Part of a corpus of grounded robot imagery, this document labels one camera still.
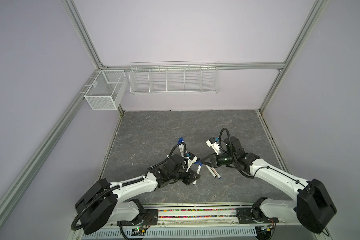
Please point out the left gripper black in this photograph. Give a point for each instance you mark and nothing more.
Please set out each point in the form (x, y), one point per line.
(187, 180)

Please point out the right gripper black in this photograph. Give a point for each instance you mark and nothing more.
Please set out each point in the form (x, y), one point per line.
(213, 157)

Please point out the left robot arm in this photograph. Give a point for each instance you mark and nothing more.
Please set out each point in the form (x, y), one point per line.
(116, 201)

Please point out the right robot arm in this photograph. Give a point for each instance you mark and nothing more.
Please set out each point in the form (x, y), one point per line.
(310, 203)

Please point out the white mesh box basket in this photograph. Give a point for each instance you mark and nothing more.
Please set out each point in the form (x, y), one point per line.
(106, 90)

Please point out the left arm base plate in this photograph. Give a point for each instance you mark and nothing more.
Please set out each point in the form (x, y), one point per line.
(147, 217)

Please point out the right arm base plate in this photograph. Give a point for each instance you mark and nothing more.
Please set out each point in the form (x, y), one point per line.
(249, 215)

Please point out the white wire wall basket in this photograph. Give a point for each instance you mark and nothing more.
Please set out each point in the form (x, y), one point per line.
(174, 77)

